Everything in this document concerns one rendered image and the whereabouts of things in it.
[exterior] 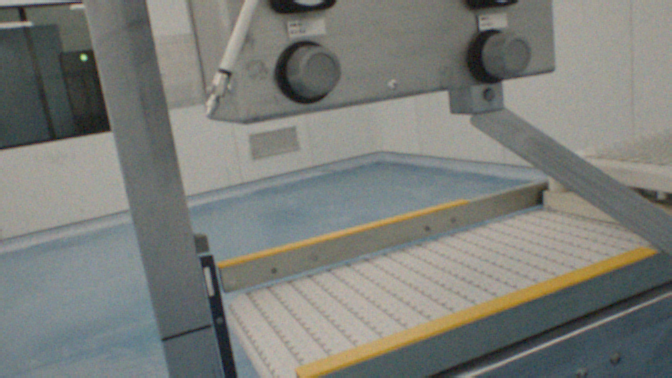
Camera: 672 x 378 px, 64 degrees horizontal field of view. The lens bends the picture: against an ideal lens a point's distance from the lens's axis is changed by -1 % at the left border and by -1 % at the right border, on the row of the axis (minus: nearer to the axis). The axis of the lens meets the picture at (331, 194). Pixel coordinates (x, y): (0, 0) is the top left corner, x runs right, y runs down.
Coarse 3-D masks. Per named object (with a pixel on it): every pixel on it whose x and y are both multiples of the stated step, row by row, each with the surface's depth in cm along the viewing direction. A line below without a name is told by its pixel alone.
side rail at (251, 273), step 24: (504, 192) 75; (528, 192) 76; (432, 216) 70; (456, 216) 72; (480, 216) 74; (336, 240) 66; (360, 240) 67; (384, 240) 68; (408, 240) 70; (240, 264) 61; (264, 264) 62; (288, 264) 64; (312, 264) 65; (240, 288) 62
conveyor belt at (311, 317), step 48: (432, 240) 70; (480, 240) 68; (528, 240) 65; (576, 240) 63; (624, 240) 61; (288, 288) 61; (336, 288) 59; (384, 288) 58; (432, 288) 56; (480, 288) 54; (240, 336) 56; (288, 336) 50; (336, 336) 49; (384, 336) 47; (528, 336) 46
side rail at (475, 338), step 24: (648, 264) 48; (576, 288) 44; (600, 288) 46; (624, 288) 47; (648, 288) 48; (504, 312) 42; (528, 312) 43; (552, 312) 44; (576, 312) 45; (432, 336) 39; (456, 336) 40; (480, 336) 41; (504, 336) 42; (384, 360) 38; (408, 360) 39; (432, 360) 40; (456, 360) 41
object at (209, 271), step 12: (204, 264) 61; (204, 276) 61; (216, 276) 62; (216, 288) 62; (216, 300) 62; (216, 312) 62; (216, 324) 62; (216, 336) 63; (228, 336) 63; (228, 348) 63; (228, 360) 64; (228, 372) 64
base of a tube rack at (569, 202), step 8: (544, 192) 76; (568, 192) 74; (544, 200) 76; (552, 200) 75; (560, 200) 74; (568, 200) 72; (576, 200) 71; (584, 200) 70; (552, 208) 75; (560, 208) 74; (568, 208) 73; (576, 208) 71; (584, 208) 70; (592, 208) 69; (664, 208) 62; (584, 216) 70; (592, 216) 69; (600, 216) 68; (608, 216) 67
